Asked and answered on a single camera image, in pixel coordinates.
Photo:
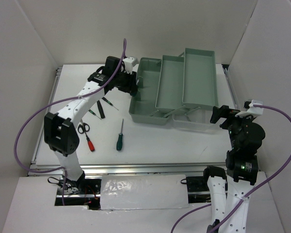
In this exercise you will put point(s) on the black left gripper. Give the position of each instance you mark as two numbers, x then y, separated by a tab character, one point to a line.
131	87

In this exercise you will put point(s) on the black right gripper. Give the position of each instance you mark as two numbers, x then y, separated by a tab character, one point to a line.
224	111

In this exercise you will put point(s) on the small green precision screwdriver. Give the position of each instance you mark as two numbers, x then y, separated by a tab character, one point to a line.
111	104

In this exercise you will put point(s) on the black handled scissors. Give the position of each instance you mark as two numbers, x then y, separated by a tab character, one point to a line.
83	128

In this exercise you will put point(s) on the large green handled screwdriver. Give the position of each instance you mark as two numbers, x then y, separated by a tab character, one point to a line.
119	143

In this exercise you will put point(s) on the red handled screwdriver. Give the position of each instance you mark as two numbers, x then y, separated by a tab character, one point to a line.
90	144

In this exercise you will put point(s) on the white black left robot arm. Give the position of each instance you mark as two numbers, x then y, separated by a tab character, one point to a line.
60	128

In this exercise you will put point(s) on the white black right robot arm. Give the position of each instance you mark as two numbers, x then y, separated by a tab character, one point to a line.
229	205

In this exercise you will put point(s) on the green cantilever toolbox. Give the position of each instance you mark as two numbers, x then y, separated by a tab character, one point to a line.
174	85

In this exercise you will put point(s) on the white foil cover sheet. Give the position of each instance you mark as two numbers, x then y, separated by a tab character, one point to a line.
142	192

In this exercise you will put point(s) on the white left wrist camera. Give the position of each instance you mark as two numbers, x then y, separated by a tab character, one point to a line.
130	63

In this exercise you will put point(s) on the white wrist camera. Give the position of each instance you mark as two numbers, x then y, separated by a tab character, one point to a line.
130	63
252	108

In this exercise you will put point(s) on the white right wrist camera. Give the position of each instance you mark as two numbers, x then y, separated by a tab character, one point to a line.
252	108

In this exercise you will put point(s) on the small hammer black handle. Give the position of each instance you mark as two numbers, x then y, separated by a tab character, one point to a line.
100	109

